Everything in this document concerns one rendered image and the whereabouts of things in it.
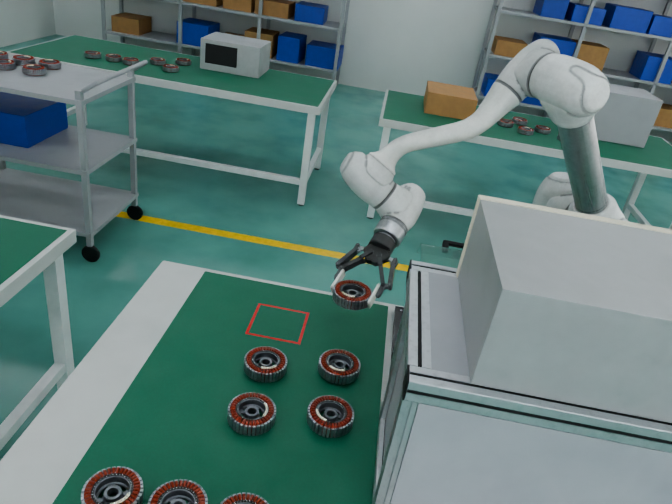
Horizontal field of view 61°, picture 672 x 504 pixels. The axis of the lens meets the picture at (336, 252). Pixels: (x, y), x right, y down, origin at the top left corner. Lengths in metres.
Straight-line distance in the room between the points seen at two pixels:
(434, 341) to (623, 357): 0.33
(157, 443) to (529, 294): 0.85
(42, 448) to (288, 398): 0.55
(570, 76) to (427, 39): 6.36
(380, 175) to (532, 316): 0.85
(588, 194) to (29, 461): 1.68
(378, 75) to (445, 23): 1.06
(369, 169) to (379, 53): 6.37
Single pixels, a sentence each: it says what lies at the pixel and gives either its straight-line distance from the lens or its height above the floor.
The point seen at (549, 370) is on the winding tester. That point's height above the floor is 1.18.
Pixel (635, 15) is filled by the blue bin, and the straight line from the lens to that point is 7.81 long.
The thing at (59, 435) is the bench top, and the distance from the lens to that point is 1.43.
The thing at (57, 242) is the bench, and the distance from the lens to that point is 2.12.
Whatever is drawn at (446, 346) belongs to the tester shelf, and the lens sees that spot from 1.13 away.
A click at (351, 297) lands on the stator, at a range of 1.59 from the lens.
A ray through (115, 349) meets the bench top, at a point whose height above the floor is 0.75.
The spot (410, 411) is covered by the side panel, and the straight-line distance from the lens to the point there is 1.07.
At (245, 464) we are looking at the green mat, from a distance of 1.33.
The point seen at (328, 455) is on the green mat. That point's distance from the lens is 1.37.
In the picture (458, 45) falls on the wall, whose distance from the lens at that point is 8.02.
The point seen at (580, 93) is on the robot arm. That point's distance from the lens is 1.67.
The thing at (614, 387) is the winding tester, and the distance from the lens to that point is 1.11.
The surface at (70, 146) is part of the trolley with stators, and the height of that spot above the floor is 0.54.
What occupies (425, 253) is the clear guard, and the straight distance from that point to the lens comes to 1.54.
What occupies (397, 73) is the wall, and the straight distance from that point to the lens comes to 8.06.
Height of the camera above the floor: 1.77
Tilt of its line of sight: 29 degrees down
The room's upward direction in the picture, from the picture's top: 9 degrees clockwise
